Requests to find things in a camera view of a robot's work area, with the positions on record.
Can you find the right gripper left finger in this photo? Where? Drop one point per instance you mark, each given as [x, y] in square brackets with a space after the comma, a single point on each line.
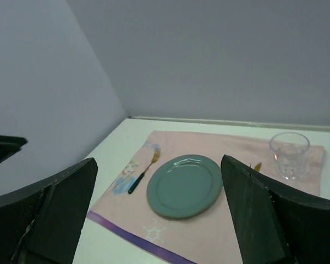
[42, 222]

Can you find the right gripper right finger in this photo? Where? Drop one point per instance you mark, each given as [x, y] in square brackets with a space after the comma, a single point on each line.
[273, 222]

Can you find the gold knife black handle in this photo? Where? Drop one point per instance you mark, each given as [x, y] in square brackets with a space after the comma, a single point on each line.
[258, 167]

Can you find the clear drinking glass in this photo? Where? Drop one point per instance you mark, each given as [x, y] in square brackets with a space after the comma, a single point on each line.
[290, 153]

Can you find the pink cloth placemat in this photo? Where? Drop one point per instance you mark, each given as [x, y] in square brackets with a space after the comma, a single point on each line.
[206, 238]

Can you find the teal ceramic plate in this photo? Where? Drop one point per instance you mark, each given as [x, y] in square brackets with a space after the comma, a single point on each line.
[184, 187]

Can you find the gold fork black handle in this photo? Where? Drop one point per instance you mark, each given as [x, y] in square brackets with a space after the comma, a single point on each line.
[155, 158]

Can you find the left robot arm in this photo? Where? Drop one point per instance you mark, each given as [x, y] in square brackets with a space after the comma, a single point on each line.
[10, 145]

